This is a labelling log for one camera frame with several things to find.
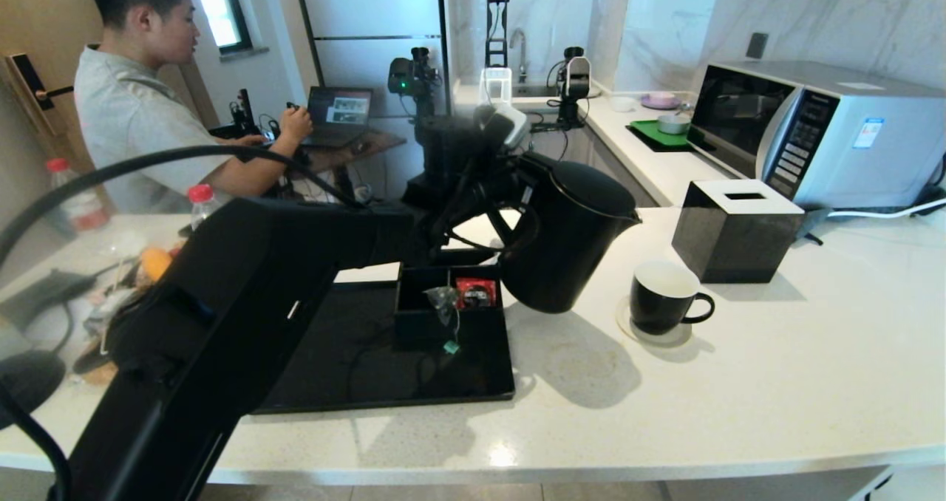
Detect brown wooden desk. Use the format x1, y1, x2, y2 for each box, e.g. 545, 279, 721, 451
296, 132, 409, 202

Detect black centre stand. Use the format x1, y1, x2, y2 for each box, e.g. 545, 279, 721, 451
484, 0, 512, 69

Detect black rectangular serving tray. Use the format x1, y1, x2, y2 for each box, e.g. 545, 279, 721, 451
255, 279, 516, 415

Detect round clear coaster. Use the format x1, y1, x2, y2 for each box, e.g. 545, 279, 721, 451
616, 295, 693, 348

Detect black strap tangle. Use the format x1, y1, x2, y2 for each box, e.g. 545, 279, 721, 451
70, 279, 149, 376

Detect green mat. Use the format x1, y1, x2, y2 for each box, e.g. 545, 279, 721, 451
630, 120, 692, 149

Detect black tray under mat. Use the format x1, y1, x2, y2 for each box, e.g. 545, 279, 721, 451
626, 125, 695, 154

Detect clear water bottle red label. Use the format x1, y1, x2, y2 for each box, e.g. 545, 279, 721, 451
186, 184, 222, 230

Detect silver microwave oven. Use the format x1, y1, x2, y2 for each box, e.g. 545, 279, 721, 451
685, 61, 946, 211

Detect grey white refrigerator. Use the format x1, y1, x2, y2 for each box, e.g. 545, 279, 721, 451
294, 0, 455, 199

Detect chrome kitchen faucet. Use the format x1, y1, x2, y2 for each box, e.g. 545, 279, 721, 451
508, 30, 529, 86

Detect black compartment organizer box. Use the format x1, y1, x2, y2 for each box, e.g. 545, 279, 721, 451
394, 265, 507, 350

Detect black tissue box white lid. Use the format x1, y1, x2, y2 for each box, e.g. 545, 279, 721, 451
670, 180, 804, 285

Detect white kitchen cabinet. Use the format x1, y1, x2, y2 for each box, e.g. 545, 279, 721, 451
591, 128, 659, 208

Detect orange oval toy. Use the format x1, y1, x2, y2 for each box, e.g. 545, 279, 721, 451
140, 248, 174, 282

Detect thick black arm hose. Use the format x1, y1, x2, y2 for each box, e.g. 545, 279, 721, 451
0, 145, 363, 501

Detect black door lock handle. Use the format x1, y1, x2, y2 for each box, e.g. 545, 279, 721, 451
6, 52, 75, 117

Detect white power cable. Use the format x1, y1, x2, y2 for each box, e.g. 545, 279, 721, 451
824, 200, 946, 221

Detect translucent white box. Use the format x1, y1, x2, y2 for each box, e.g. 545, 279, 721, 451
480, 67, 513, 106

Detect grey pyramid tea bag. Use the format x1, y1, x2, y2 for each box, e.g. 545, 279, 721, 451
425, 287, 465, 355

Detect black open laptop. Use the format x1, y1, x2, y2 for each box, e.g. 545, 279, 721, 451
303, 87, 374, 147

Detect man in grey shirt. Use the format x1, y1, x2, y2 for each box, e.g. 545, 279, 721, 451
74, 0, 315, 214

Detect black device with green light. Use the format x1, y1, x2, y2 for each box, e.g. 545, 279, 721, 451
388, 48, 444, 117

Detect black mug white inside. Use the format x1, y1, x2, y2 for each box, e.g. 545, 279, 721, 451
630, 260, 715, 336

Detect dark framed window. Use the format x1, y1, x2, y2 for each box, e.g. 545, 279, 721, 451
191, 0, 256, 55

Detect black electric kettle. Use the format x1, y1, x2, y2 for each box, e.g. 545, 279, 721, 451
499, 151, 642, 315

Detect red instant coffee sachet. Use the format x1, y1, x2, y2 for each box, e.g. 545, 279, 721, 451
456, 278, 500, 310

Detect clear water bottle red cap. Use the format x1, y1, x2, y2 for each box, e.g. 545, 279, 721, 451
46, 158, 108, 234

